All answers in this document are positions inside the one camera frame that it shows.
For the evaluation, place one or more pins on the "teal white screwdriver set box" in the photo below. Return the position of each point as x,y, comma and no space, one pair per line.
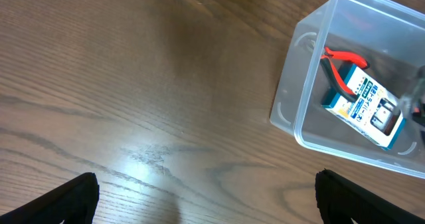
372,114

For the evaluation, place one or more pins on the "clear plastic container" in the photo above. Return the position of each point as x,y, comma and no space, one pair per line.
390,37

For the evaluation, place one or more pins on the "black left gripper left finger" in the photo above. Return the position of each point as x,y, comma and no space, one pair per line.
72,202

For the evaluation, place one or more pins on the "red handled cutting pliers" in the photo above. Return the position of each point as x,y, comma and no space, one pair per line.
334,75

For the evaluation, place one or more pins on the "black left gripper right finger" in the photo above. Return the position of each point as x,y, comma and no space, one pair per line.
340,201

